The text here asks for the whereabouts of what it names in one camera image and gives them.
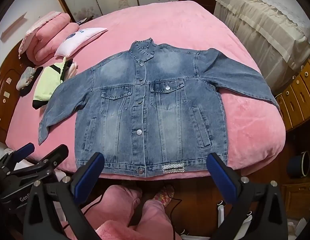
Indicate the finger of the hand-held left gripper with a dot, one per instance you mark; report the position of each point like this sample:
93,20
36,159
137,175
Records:
55,156
26,149

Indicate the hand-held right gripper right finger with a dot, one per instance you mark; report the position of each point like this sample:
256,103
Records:
221,175

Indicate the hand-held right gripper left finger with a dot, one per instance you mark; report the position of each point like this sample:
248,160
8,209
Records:
91,170

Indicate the blue denim jacket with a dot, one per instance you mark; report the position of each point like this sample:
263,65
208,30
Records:
155,120

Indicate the white stand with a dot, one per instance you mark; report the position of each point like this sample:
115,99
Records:
221,211

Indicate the person's left leg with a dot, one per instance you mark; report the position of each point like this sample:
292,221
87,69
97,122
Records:
115,205

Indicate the person's leg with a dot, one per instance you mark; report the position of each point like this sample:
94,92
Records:
155,221
115,205

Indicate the wooden headboard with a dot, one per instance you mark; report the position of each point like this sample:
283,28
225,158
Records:
5,92

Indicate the patterned knit slipper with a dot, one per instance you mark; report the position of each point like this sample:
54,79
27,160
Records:
163,195

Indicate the grey white cloth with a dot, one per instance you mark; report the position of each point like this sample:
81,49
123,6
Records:
25,78

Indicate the light green garment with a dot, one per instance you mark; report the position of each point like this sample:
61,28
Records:
49,80

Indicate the dark blue bucket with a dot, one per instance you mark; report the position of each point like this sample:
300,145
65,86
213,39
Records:
296,166

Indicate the low wooden cabinet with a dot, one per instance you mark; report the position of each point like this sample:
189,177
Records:
297,197

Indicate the person's right leg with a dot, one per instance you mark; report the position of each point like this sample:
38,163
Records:
155,221

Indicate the pale pink cloth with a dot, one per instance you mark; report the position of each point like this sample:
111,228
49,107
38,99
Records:
71,69

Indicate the wooden drawer cabinet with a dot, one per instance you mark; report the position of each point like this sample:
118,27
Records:
294,100

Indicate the white printed pillow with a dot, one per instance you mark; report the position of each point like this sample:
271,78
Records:
80,40

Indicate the pink bed blanket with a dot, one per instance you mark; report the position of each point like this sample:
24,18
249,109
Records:
185,25

